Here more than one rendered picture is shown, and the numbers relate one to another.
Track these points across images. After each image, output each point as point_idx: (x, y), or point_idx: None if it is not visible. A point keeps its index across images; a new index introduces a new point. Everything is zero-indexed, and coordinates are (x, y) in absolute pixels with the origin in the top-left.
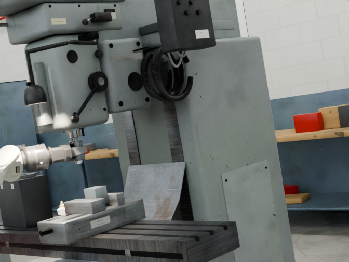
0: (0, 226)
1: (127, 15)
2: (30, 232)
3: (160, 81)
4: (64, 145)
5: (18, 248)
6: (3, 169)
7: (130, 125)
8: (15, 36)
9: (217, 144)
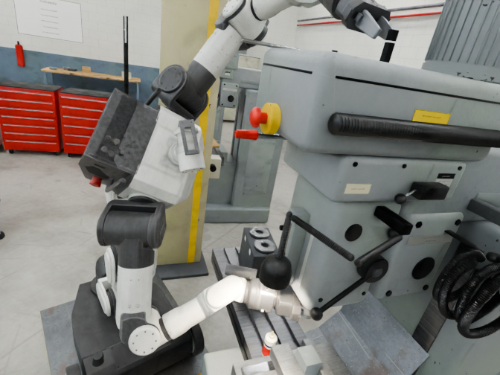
0: (235, 261)
1: (467, 181)
2: (243, 311)
3: (469, 322)
4: (295, 306)
5: (230, 313)
6: (214, 312)
7: None
8: (291, 161)
9: (481, 360)
